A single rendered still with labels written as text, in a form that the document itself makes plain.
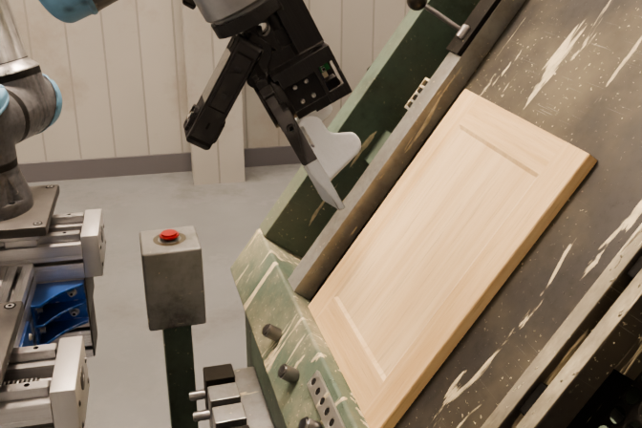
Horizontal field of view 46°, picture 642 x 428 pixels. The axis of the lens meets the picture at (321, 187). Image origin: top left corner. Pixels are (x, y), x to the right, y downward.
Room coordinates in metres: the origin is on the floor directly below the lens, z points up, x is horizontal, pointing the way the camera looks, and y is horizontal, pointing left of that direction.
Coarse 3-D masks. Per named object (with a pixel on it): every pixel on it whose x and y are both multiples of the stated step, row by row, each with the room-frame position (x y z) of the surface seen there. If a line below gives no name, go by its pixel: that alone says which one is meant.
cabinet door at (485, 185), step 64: (448, 128) 1.25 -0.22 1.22; (512, 128) 1.11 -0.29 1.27; (448, 192) 1.13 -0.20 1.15; (512, 192) 1.01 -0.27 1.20; (384, 256) 1.14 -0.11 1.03; (448, 256) 1.02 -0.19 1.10; (512, 256) 0.91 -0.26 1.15; (320, 320) 1.16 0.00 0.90; (384, 320) 1.03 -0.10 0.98; (448, 320) 0.91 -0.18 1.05; (384, 384) 0.92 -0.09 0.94
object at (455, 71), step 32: (512, 0) 1.36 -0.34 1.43; (480, 32) 1.35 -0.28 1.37; (448, 64) 1.36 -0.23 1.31; (448, 96) 1.33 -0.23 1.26; (416, 128) 1.32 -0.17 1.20; (384, 160) 1.31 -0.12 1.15; (352, 192) 1.33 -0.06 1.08; (384, 192) 1.30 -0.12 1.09; (352, 224) 1.28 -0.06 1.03; (320, 256) 1.27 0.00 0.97
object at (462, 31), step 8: (408, 0) 1.39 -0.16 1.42; (416, 0) 1.38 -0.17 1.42; (424, 0) 1.38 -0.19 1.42; (416, 8) 1.38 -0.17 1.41; (424, 8) 1.39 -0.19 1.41; (432, 8) 1.38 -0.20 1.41; (440, 16) 1.38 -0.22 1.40; (448, 24) 1.37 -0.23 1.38; (456, 24) 1.37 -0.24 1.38; (464, 24) 1.37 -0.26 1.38; (464, 32) 1.36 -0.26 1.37
